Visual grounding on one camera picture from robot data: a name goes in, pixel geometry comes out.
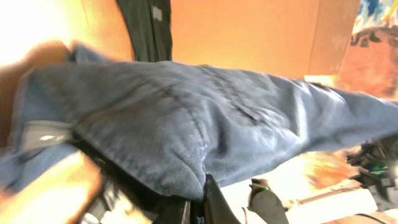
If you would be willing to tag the navy blue shorts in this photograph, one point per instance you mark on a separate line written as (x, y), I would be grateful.
(167, 125)

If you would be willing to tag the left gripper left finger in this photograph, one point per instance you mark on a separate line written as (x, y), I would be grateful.
(176, 212)

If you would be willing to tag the folded black shirt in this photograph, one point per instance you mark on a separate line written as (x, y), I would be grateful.
(148, 25)

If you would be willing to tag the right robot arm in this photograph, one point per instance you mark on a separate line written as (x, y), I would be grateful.
(372, 189)

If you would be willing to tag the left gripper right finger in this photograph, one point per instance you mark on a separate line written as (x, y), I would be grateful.
(216, 208)

